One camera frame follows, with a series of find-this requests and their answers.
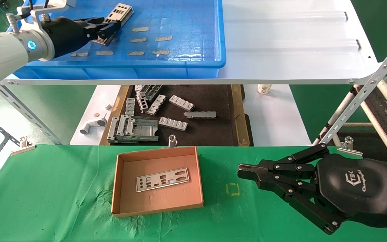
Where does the silver I/O shield plate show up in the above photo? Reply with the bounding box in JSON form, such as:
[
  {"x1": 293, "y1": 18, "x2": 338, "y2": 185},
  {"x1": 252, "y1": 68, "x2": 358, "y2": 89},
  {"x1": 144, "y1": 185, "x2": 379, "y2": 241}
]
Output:
[
  {"x1": 136, "y1": 167, "x2": 190, "y2": 193},
  {"x1": 93, "y1": 3, "x2": 135, "y2": 46}
]

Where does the white pipe fitting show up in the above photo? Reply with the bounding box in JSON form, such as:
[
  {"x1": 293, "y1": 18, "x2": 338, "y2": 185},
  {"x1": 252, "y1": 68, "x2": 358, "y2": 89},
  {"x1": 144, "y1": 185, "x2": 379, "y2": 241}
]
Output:
[{"x1": 79, "y1": 114, "x2": 108, "y2": 135}]

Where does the metal plate in bin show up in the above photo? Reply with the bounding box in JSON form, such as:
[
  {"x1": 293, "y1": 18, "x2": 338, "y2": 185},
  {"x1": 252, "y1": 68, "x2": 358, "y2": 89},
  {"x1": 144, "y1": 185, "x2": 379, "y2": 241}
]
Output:
[{"x1": 92, "y1": 7, "x2": 135, "y2": 46}]

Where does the grey perforated shelf upright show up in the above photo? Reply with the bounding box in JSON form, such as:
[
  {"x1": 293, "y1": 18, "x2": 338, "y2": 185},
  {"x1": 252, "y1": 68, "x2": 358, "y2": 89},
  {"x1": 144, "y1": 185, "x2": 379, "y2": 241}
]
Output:
[
  {"x1": 0, "y1": 82, "x2": 62, "y2": 146},
  {"x1": 314, "y1": 30, "x2": 387, "y2": 146}
]

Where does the white metal shelf board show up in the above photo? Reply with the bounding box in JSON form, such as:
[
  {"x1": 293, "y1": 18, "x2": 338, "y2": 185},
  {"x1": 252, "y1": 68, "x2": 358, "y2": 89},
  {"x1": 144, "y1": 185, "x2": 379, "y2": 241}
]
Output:
[{"x1": 0, "y1": 0, "x2": 382, "y2": 85}]

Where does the long grey metal bracket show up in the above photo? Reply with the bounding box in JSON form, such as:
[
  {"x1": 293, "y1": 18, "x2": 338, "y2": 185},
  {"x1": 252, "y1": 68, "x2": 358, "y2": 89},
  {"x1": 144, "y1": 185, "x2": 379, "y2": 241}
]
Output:
[{"x1": 184, "y1": 111, "x2": 218, "y2": 120}]

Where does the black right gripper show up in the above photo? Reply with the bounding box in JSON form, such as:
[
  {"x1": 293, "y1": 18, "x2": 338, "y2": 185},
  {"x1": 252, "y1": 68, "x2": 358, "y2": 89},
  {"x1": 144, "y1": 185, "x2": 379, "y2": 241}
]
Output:
[{"x1": 237, "y1": 144, "x2": 387, "y2": 235}]

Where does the narrow grey metal bracket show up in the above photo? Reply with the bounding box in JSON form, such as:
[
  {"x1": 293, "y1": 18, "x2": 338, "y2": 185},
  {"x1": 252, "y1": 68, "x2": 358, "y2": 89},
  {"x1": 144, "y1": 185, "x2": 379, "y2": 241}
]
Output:
[
  {"x1": 108, "y1": 116, "x2": 119, "y2": 140},
  {"x1": 119, "y1": 114, "x2": 135, "y2": 136}
]

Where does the black felt-lined wooden tray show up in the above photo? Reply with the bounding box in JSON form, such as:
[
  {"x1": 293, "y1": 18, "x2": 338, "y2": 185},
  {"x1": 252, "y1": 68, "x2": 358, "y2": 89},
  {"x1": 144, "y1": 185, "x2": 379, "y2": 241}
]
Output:
[{"x1": 99, "y1": 84, "x2": 254, "y2": 147}]

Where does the shallow cardboard box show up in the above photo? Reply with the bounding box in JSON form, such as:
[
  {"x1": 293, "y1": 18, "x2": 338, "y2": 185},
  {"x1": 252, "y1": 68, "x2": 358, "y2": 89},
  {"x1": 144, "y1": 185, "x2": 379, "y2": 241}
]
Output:
[{"x1": 111, "y1": 146, "x2": 205, "y2": 218}]

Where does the silver slotted metal bracket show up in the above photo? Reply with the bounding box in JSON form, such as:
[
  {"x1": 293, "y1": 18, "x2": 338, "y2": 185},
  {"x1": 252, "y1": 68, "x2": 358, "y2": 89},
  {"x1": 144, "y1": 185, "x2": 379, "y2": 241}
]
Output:
[
  {"x1": 125, "y1": 98, "x2": 136, "y2": 117},
  {"x1": 158, "y1": 117, "x2": 188, "y2": 132},
  {"x1": 169, "y1": 95, "x2": 195, "y2": 112},
  {"x1": 145, "y1": 94, "x2": 166, "y2": 116}
]

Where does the black rack mat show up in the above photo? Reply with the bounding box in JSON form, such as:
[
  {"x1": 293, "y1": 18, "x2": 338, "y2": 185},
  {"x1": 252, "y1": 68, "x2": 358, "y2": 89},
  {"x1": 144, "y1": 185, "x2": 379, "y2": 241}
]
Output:
[{"x1": 358, "y1": 86, "x2": 387, "y2": 148}]

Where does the blue plastic tray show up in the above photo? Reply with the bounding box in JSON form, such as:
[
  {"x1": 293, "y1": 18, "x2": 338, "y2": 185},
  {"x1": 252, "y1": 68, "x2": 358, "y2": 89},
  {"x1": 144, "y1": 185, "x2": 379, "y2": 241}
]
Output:
[{"x1": 7, "y1": 0, "x2": 227, "y2": 80}]

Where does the white pipe rack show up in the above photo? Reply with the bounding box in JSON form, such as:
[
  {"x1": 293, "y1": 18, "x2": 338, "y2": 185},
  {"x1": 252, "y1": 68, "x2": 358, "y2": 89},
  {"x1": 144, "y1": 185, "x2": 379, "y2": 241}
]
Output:
[{"x1": 319, "y1": 66, "x2": 387, "y2": 162}]

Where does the silver ladder-shaped metal bracket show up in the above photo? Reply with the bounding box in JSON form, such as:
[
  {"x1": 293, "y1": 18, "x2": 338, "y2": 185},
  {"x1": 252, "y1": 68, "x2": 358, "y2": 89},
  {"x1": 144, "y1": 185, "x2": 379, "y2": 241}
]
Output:
[{"x1": 136, "y1": 91, "x2": 149, "y2": 113}]

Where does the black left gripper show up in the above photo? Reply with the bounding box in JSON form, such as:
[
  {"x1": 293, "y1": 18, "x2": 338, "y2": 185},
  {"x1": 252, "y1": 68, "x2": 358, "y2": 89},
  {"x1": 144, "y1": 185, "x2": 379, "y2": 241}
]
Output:
[{"x1": 42, "y1": 16, "x2": 122, "y2": 58}]

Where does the large grey metal plate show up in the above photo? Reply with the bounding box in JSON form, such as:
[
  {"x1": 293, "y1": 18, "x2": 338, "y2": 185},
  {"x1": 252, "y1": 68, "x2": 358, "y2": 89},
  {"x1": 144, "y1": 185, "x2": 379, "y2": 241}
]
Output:
[{"x1": 108, "y1": 114, "x2": 159, "y2": 144}]

